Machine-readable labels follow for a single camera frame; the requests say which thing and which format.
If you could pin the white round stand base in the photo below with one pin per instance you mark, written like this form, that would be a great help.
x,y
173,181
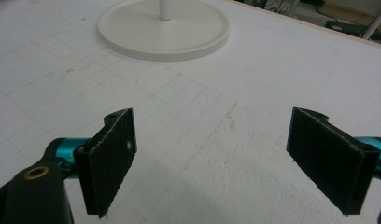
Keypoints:
x,y
163,29

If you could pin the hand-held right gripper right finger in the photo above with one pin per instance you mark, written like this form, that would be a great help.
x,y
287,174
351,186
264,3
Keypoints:
x,y
331,165

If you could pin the white metal stand leg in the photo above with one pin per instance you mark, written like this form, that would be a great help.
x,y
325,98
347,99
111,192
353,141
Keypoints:
x,y
376,21

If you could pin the black power strip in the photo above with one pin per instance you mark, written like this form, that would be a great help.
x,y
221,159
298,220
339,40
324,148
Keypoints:
x,y
350,28

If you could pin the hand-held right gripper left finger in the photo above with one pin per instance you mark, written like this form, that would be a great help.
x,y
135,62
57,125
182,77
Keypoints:
x,y
107,165

